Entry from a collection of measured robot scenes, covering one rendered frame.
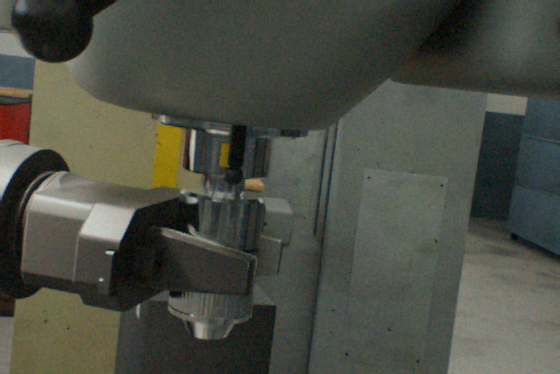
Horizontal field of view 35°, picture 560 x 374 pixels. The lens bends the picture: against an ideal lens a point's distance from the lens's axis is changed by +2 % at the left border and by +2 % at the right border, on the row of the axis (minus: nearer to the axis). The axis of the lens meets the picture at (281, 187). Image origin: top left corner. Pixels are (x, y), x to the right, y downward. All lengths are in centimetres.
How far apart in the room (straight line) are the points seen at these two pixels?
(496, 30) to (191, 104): 14
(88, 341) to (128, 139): 52
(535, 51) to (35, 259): 27
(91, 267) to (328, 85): 15
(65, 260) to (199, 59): 14
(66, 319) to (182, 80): 192
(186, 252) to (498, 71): 18
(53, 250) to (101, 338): 183
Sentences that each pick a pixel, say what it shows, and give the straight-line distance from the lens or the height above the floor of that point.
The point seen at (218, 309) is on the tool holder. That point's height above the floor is 121.
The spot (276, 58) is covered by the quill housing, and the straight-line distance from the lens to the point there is 40.
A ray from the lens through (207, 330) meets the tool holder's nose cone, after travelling 48.
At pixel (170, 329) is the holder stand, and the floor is 110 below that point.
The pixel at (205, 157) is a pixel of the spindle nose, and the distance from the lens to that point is 46.
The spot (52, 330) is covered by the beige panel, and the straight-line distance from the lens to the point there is 231.
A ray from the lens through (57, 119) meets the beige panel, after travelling 221.
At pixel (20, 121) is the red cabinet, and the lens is 531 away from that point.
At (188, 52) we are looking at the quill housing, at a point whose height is 134.
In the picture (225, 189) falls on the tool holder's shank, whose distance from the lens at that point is 47.
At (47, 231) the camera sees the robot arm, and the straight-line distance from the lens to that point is 48.
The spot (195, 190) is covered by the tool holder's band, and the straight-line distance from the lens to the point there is 48.
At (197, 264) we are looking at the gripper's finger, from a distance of 46.
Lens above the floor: 134
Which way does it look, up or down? 7 degrees down
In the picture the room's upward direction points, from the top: 7 degrees clockwise
